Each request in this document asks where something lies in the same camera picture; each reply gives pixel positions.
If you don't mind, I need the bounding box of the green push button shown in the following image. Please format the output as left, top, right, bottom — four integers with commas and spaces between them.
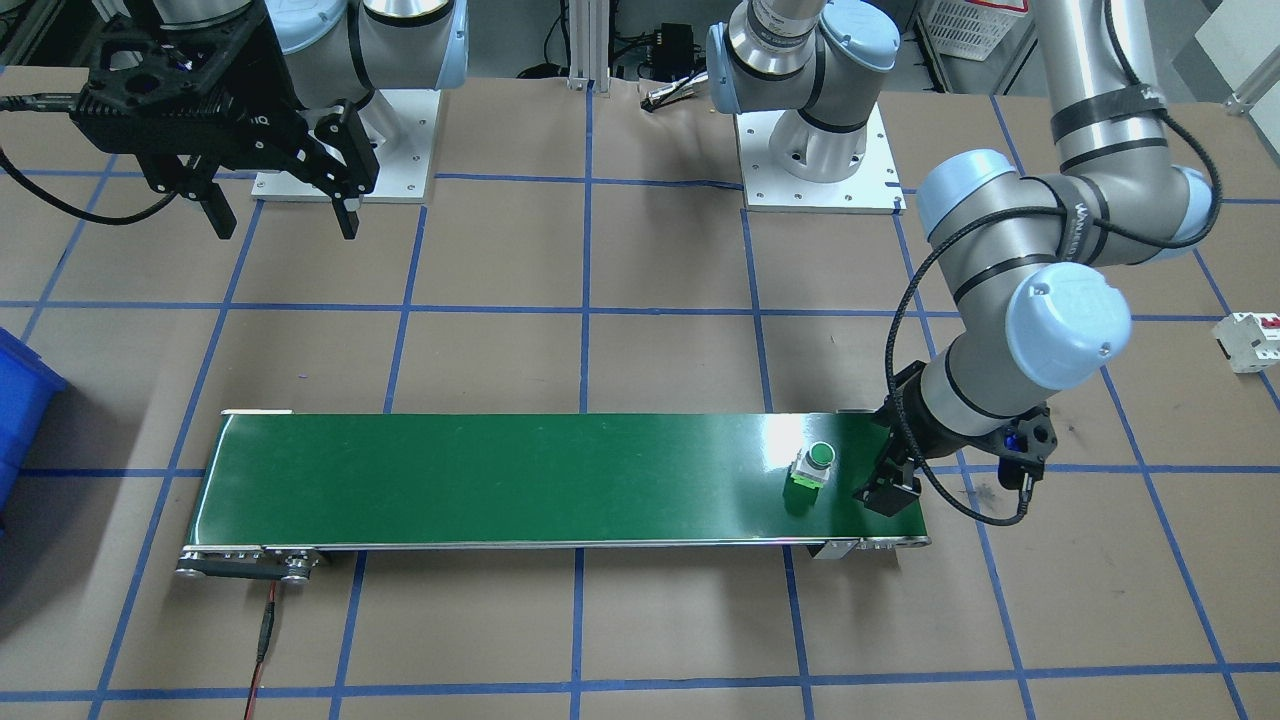
783, 440, 839, 494

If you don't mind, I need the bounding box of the large blue plastic bin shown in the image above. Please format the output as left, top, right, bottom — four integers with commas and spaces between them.
0, 326, 69, 533

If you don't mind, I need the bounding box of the white red circuit breaker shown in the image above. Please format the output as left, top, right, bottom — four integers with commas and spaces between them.
1212, 311, 1280, 375

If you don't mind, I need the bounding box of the black electronics device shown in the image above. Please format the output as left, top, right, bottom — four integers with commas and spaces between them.
652, 22, 703, 73

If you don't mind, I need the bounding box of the green conveyor belt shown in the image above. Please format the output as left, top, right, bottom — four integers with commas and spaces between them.
175, 407, 933, 583

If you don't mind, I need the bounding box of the white plastic basket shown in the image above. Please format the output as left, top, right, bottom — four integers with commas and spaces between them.
918, 0, 1031, 63

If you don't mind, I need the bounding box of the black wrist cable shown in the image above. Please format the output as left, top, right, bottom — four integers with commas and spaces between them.
0, 92, 186, 226
885, 0, 1226, 528

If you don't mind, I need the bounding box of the white square base plate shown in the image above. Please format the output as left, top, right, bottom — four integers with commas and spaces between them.
735, 105, 906, 214
250, 88, 443, 206

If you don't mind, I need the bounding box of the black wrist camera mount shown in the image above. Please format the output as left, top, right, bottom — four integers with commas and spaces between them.
998, 403, 1059, 493
68, 18, 266, 153

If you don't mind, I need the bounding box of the silver cable connector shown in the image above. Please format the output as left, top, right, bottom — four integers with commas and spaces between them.
640, 75, 716, 113

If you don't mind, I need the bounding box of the red black conveyor cable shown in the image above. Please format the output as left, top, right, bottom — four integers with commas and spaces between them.
243, 583, 284, 720

